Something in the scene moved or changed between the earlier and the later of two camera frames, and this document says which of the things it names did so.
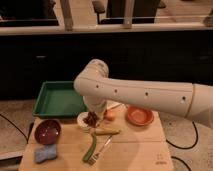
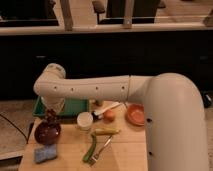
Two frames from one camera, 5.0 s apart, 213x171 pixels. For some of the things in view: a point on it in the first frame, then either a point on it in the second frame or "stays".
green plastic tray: (58, 99) stays
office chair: (144, 11) stays
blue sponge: (46, 152) stays
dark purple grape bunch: (91, 119) to (51, 119)
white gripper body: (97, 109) to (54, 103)
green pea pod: (91, 149) stays
